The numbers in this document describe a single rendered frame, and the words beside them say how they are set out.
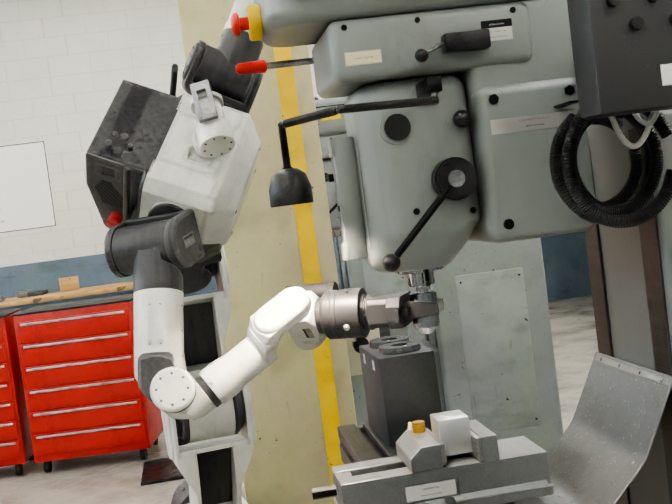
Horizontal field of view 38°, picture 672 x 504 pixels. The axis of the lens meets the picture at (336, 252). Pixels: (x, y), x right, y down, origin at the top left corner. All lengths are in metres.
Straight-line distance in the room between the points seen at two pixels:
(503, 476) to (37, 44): 9.64
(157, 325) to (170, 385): 0.11
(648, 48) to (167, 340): 0.93
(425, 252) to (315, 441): 1.94
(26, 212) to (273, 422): 7.59
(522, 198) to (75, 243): 9.30
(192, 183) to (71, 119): 8.94
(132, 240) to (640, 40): 0.94
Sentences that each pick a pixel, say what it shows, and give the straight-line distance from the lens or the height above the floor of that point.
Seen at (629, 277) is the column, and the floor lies 1.24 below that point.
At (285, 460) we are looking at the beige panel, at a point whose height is 0.57.
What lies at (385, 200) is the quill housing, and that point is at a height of 1.43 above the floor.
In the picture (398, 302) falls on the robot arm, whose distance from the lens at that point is 1.69.
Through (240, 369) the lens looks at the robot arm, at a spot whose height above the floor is 1.17.
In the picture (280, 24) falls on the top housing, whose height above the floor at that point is 1.73.
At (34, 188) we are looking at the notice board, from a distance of 10.81.
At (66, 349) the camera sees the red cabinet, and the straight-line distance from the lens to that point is 6.29.
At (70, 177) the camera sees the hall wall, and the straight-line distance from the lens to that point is 10.77.
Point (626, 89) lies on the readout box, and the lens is 1.46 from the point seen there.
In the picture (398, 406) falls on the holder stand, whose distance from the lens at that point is 2.07.
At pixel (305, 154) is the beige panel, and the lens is 3.43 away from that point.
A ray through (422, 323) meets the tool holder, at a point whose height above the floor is 1.22.
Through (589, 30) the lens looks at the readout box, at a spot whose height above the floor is 1.63.
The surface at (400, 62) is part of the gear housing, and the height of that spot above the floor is 1.65.
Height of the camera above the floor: 1.45
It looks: 3 degrees down
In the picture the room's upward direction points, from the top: 7 degrees counter-clockwise
